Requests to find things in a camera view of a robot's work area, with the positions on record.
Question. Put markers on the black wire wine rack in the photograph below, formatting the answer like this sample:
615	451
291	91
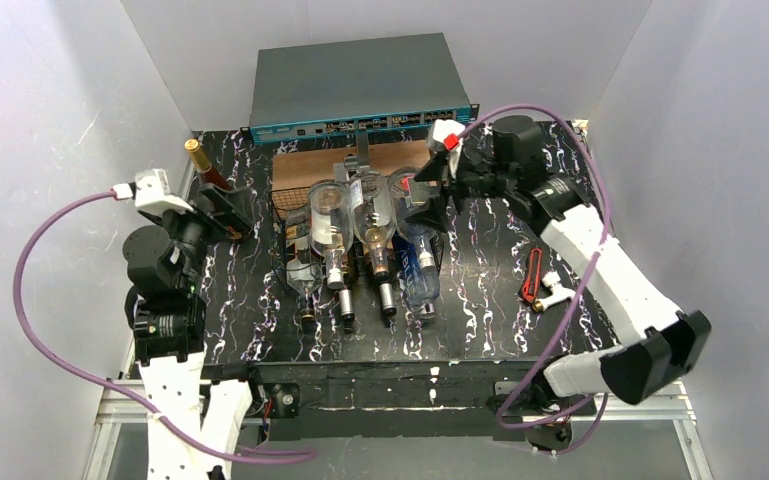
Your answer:
356	263

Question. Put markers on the white plastic faucet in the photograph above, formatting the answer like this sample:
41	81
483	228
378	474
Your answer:
558	292

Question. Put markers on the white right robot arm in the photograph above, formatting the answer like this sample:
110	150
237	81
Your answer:
658	341

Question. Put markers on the grey network switch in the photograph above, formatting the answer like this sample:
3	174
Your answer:
358	86

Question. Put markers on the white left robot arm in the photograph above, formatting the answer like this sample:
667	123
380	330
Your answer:
191	435

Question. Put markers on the wooden board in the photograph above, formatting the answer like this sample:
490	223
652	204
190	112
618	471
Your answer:
294	173

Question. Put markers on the clear bottle with cork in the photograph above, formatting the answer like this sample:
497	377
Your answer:
373	217

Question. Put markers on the clear bottle with white cap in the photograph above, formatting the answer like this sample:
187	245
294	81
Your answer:
331	230

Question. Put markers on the amber wine bottle gold cap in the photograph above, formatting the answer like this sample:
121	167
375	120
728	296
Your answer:
204	167

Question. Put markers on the grey metal bracket post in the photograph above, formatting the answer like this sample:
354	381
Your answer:
354	163

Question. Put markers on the dark bottle with black cap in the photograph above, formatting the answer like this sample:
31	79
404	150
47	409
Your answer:
388	299

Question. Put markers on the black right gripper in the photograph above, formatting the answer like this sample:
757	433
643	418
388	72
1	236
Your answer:
455	183

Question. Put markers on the dark green wine bottle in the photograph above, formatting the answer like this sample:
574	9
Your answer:
347	312

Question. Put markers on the clear bottle with dark label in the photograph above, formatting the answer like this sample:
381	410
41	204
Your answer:
408	197

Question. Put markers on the red black utility knife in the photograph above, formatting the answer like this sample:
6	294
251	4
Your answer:
530	287

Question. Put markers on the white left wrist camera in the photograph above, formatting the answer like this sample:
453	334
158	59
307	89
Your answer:
150	190

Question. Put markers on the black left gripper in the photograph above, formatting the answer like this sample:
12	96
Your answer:
213	214

